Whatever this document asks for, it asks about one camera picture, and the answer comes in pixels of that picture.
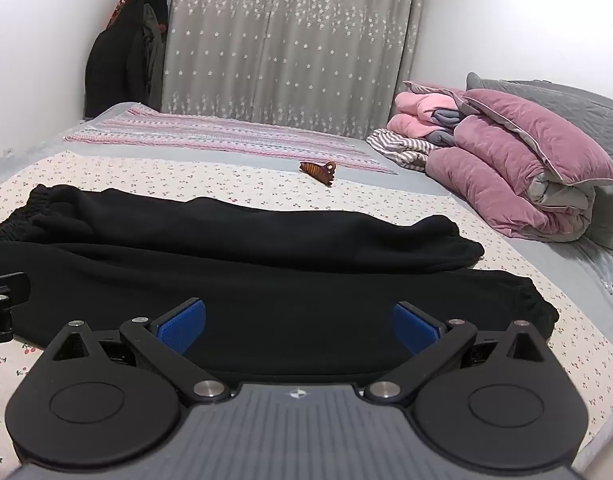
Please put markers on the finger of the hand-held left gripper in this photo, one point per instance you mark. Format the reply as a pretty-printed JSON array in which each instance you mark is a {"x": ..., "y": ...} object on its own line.
[{"x": 1, "y": 317}]

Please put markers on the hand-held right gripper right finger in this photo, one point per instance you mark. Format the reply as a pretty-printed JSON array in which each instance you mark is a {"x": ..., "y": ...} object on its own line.
[{"x": 411, "y": 327}]

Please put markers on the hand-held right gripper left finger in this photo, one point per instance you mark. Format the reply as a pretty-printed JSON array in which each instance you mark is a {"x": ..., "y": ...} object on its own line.
[{"x": 181, "y": 327}]

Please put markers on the black pants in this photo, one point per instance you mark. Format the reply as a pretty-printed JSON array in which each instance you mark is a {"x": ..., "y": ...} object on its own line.
[{"x": 286, "y": 260}]

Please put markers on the grey bed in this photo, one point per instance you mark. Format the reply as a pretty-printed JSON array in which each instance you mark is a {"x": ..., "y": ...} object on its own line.
[{"x": 536, "y": 260}]

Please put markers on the cherry print bed sheet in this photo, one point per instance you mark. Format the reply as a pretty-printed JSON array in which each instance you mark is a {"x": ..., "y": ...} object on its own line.
[{"x": 186, "y": 175}]

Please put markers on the folded pink quilt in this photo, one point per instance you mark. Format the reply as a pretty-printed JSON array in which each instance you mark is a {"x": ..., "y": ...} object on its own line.
[{"x": 486, "y": 180}]

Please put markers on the striped folded cloth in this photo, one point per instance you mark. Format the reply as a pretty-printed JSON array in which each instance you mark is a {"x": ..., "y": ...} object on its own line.
[{"x": 401, "y": 147}]

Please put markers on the brown hair clip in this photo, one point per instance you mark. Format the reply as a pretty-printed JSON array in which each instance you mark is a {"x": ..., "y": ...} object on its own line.
[{"x": 319, "y": 170}]

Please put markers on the pink striped blanket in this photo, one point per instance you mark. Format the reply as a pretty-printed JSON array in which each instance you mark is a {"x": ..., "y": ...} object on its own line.
[{"x": 236, "y": 135}]

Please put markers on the folded pink fleece clothing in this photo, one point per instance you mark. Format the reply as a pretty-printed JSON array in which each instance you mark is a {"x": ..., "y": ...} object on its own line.
[{"x": 411, "y": 125}]

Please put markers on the grey-blue folded garment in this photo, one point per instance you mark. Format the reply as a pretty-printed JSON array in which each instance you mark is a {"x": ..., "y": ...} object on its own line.
[{"x": 446, "y": 117}]

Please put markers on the pink pillow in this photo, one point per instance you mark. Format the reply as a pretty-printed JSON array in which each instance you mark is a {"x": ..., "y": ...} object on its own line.
[{"x": 536, "y": 130}]

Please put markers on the black hanging coat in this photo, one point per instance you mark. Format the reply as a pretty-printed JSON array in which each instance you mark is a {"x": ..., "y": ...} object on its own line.
[{"x": 116, "y": 70}]

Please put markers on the grey hanging garment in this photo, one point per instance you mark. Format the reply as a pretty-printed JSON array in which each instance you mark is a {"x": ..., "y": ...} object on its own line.
[{"x": 154, "y": 45}]

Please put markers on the grey star print curtain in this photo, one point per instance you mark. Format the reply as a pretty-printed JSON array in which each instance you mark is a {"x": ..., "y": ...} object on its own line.
[{"x": 286, "y": 35}]

